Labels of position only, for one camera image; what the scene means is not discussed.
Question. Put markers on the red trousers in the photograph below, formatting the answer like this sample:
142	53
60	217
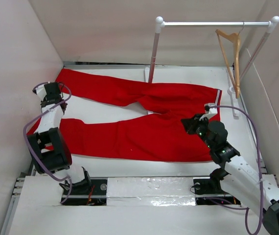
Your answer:
159	136

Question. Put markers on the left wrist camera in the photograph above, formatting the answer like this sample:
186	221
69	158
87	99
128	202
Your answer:
40	90

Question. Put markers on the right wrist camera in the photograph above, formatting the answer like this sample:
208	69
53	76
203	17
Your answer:
210	111

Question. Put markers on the wooden clothes hanger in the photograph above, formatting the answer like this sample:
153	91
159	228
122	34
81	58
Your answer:
235	39

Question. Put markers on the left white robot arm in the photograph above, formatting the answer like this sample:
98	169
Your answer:
46	144

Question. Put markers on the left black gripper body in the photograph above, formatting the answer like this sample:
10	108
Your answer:
43	101

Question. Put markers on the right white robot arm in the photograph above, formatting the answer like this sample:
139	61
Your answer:
234	175

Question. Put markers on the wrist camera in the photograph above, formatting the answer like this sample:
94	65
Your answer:
210	111
40	90

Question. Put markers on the silver tape strip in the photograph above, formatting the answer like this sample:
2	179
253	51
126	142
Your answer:
150	191

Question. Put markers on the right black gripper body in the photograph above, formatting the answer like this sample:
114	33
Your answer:
197	127

